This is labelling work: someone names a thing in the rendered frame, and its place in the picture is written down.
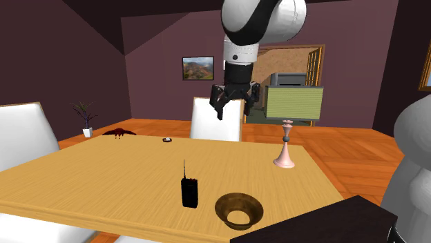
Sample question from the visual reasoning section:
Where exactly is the gold framed wall picture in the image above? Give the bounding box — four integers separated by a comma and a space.
418, 39, 431, 93

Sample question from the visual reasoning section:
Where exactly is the brown wooden bowl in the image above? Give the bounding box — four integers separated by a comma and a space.
214, 192, 265, 231

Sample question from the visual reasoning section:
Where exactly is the pink lamp with green shade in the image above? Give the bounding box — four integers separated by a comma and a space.
264, 85, 325, 169

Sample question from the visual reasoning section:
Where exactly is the landscape wall picture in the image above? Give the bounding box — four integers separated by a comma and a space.
182, 55, 216, 81

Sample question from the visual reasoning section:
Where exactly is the white chair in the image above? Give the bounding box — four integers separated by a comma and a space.
0, 101, 61, 173
0, 211, 99, 243
189, 96, 245, 142

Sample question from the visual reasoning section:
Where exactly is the potted plant in white pot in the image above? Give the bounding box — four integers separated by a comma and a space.
70, 101, 99, 139

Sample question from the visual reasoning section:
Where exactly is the dark red figure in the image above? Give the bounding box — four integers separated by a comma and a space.
102, 128, 137, 140

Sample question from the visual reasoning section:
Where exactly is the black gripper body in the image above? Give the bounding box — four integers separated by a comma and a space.
223, 61, 254, 97

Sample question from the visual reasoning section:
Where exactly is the light wooden table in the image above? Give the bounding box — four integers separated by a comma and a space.
0, 134, 345, 243

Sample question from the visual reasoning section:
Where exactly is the black walkie-talkie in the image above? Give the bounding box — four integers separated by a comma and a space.
180, 159, 199, 209

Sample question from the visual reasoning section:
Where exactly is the dark robot stand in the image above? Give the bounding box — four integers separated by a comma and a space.
230, 195, 399, 243

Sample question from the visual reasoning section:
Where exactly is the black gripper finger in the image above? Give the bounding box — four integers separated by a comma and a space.
240, 81, 261, 115
209, 84, 240, 122

